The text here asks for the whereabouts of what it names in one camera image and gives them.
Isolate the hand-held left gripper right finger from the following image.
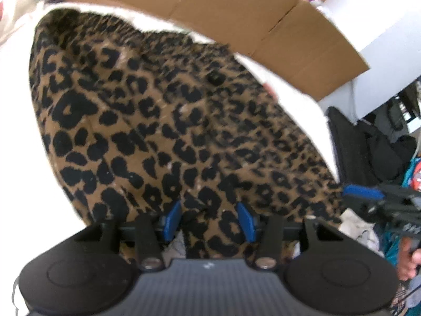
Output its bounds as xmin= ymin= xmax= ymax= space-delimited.
xmin=236 ymin=202 xmax=346 ymax=270

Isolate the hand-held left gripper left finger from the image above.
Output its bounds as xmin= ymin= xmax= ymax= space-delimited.
xmin=74 ymin=201 xmax=182 ymax=270

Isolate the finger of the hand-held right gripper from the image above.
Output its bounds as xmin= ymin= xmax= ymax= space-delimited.
xmin=342 ymin=184 xmax=388 ymax=202

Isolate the leopard print skirt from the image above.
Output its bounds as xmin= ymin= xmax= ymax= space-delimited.
xmin=29 ymin=8 xmax=349 ymax=267

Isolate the person's right hand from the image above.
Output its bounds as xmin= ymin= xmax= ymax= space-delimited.
xmin=396 ymin=237 xmax=421 ymax=281

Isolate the black bag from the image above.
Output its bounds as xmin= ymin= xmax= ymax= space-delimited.
xmin=327 ymin=105 xmax=418 ymax=188

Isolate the black desk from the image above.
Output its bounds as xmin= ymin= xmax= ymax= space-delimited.
xmin=388 ymin=82 xmax=421 ymax=129

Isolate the cream bear print blanket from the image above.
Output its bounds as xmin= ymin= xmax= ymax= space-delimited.
xmin=0 ymin=0 xmax=384 ymax=303

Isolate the low brown cardboard sheet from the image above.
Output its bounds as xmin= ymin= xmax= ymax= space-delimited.
xmin=61 ymin=0 xmax=370 ymax=102

